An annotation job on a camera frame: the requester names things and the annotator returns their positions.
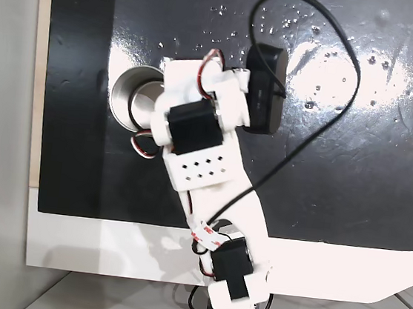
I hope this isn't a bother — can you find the black oval camera box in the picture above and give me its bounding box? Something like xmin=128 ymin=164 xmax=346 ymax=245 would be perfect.
xmin=237 ymin=41 xmax=291 ymax=138

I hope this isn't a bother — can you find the white board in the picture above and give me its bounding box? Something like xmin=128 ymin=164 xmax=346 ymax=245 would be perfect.
xmin=20 ymin=185 xmax=413 ymax=309

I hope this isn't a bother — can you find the black base cable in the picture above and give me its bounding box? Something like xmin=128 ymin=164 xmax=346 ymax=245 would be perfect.
xmin=186 ymin=282 xmax=275 ymax=309

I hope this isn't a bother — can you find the red white black servo wire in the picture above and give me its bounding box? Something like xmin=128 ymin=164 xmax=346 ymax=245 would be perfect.
xmin=128 ymin=129 xmax=166 ymax=162
xmin=193 ymin=46 xmax=230 ymax=103

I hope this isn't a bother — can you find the white tape with red print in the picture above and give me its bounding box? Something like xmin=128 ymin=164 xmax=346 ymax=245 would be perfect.
xmin=187 ymin=218 xmax=224 ymax=254

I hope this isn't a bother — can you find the stainless steel cup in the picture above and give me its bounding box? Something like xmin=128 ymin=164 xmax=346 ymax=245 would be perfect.
xmin=106 ymin=62 xmax=169 ymax=136

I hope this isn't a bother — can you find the glossy black mat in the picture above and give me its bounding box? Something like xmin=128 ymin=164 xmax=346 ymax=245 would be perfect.
xmin=25 ymin=0 xmax=413 ymax=256

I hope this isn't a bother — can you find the black camera cable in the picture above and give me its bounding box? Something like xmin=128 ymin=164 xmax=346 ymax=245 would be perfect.
xmin=206 ymin=0 xmax=371 ymax=247

